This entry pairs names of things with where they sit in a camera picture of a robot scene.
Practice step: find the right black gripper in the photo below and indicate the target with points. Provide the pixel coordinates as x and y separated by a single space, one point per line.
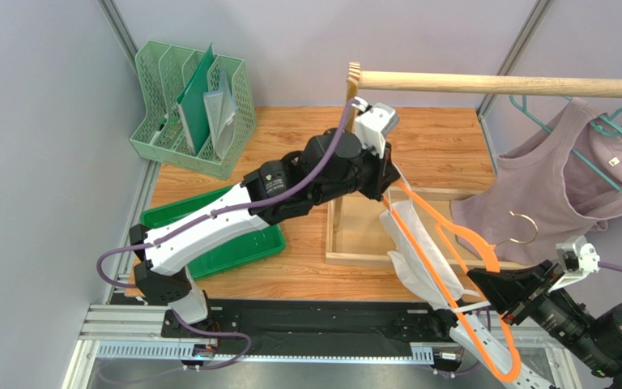
530 294

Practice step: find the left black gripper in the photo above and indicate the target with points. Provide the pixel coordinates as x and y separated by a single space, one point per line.
385 173

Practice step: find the orange velvet hanger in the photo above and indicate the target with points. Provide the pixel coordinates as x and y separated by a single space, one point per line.
490 262

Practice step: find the white tank top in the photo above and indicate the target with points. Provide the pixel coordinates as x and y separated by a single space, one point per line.
409 267

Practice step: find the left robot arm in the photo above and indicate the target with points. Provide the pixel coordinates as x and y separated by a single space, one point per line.
279 190

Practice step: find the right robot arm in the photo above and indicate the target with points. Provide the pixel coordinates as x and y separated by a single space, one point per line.
596 342

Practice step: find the mauve tank top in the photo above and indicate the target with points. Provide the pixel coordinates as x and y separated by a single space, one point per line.
561 182

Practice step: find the wooden clothes rack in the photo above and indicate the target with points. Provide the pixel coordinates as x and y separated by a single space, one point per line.
341 239

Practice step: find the green plastic tray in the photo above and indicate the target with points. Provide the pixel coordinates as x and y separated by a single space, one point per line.
238 252

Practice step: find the grey mesh pouch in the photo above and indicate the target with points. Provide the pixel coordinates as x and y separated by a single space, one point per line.
221 109

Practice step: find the dark green folder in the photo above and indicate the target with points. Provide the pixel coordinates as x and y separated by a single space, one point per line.
191 105

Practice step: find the light green file organizer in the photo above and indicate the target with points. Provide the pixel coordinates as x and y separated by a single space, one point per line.
163 71

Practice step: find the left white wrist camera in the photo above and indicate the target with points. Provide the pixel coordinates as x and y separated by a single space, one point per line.
373 124

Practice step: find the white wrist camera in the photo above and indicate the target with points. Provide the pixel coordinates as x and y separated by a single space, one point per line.
578 259
373 124

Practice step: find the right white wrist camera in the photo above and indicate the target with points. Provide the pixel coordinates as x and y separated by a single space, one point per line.
578 259

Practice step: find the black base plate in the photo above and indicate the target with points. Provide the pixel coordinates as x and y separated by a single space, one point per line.
331 328

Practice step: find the aluminium frame rail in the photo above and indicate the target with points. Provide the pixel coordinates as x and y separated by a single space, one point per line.
145 346

